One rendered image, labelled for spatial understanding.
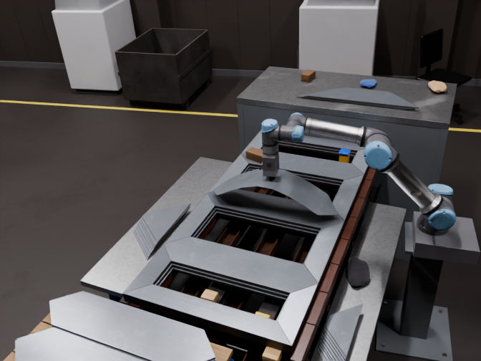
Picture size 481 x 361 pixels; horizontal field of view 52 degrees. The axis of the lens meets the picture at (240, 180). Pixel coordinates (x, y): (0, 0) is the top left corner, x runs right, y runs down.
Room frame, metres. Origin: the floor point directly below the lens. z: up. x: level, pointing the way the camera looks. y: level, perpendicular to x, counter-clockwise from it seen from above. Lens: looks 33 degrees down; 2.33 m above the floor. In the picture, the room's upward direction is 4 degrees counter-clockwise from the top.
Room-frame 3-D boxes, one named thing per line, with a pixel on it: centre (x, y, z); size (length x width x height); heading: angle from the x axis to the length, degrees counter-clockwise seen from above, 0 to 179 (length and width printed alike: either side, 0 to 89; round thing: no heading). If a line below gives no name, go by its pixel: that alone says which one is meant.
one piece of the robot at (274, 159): (2.04, -0.14, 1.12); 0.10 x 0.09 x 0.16; 72
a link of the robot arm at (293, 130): (2.02, -0.25, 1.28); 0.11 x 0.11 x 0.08; 74
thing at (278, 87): (2.99, -0.73, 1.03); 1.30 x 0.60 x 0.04; 64
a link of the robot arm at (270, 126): (2.03, -0.15, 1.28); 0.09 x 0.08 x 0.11; 74
